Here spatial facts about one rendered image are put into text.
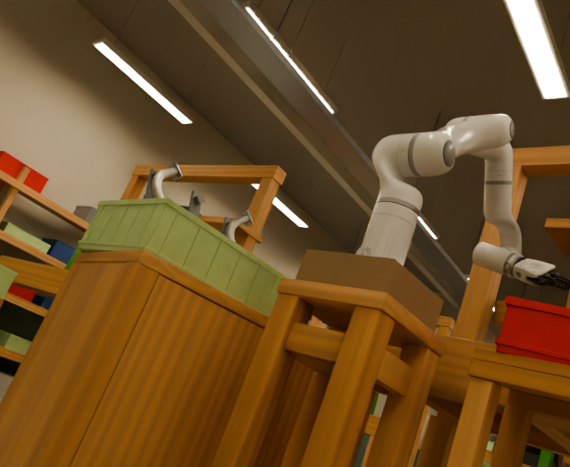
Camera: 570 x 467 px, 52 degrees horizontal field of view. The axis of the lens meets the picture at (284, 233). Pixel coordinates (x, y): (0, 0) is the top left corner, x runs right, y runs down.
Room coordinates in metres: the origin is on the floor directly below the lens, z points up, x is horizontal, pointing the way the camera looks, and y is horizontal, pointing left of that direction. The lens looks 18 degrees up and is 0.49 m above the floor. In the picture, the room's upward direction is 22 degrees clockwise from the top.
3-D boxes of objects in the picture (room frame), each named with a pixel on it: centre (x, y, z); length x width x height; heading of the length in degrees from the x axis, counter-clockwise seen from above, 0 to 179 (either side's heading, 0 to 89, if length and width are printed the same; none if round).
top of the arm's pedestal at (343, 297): (1.46, -0.26, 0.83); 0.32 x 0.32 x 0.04; 44
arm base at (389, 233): (1.46, -0.26, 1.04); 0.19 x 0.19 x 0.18
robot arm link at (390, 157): (1.48, -0.23, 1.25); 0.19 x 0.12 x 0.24; 43
